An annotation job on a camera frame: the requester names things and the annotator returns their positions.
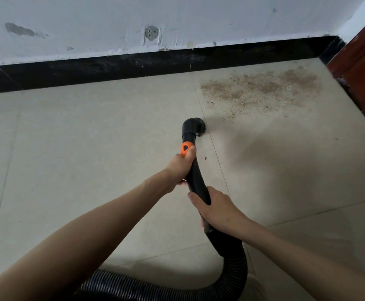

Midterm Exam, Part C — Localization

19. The person's left hand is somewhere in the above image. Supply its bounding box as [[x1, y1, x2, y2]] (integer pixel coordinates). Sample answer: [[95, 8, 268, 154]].
[[162, 145, 197, 195]]

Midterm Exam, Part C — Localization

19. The person's right hand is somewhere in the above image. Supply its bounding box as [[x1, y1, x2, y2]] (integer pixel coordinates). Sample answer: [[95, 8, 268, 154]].
[[187, 186, 252, 239]]

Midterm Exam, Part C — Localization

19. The black ribbed vacuum hose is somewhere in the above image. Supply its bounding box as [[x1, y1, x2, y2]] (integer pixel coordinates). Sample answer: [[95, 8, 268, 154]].
[[75, 117, 248, 301]]

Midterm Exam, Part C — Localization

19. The brown dirt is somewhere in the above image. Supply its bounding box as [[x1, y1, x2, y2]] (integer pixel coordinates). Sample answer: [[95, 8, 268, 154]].
[[200, 67, 323, 121]]

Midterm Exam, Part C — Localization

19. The person's right forearm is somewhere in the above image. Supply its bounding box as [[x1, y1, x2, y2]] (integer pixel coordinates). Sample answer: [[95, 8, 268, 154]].
[[240, 219, 365, 301]]

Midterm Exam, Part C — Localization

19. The person's left forearm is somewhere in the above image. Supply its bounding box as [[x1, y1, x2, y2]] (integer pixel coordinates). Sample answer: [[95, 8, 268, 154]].
[[0, 169, 174, 301]]

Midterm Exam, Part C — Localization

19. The person's right shoe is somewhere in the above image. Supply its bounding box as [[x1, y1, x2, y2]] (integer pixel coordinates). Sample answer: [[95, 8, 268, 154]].
[[247, 272, 268, 301]]

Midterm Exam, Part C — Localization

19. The black baseboard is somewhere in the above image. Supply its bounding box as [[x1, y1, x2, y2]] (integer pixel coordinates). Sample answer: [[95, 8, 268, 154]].
[[0, 35, 346, 95]]

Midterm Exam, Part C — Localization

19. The red-brown wooden door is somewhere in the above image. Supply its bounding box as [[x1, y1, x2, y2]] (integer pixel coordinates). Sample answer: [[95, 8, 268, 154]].
[[326, 8, 365, 138]]

